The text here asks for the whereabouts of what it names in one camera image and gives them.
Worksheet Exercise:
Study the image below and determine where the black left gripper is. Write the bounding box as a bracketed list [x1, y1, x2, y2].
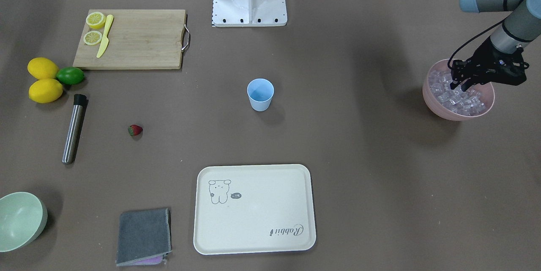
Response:
[449, 38, 530, 92]

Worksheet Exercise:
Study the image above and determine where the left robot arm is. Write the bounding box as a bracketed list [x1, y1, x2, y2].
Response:
[448, 0, 541, 91]

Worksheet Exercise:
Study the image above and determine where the pink bowl of ice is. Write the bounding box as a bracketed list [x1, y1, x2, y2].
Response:
[422, 60, 495, 121]

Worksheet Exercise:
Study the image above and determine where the light blue plastic cup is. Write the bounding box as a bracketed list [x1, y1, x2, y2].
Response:
[247, 78, 275, 112]

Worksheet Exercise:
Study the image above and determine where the cream plastic tray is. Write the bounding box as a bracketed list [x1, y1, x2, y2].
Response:
[193, 164, 317, 255]

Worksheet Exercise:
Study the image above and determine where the wooden cutting board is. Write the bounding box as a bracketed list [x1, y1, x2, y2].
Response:
[73, 9, 190, 70]

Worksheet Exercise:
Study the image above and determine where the red strawberry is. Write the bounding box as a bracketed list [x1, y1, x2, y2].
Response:
[128, 124, 143, 137]

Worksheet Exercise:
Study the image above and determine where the grey folded cloth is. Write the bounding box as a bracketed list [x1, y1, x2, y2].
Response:
[115, 208, 172, 267]

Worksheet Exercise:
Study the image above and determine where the yellow plastic knife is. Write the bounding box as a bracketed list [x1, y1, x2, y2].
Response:
[96, 14, 114, 58]

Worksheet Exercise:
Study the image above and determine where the lemon half slice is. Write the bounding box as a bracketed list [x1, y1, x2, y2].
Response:
[85, 11, 106, 30]
[83, 30, 103, 46]

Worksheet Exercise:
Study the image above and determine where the steel muddler black tip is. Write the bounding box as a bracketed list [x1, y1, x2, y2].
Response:
[62, 94, 87, 165]

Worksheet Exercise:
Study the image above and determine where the green lime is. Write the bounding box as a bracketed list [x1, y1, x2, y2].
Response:
[56, 67, 85, 85]

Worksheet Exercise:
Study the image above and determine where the yellow lemon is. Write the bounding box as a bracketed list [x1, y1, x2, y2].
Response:
[27, 57, 60, 80]
[28, 79, 63, 104]

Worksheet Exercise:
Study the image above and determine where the light green bowl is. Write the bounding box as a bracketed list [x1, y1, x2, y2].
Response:
[0, 192, 48, 252]

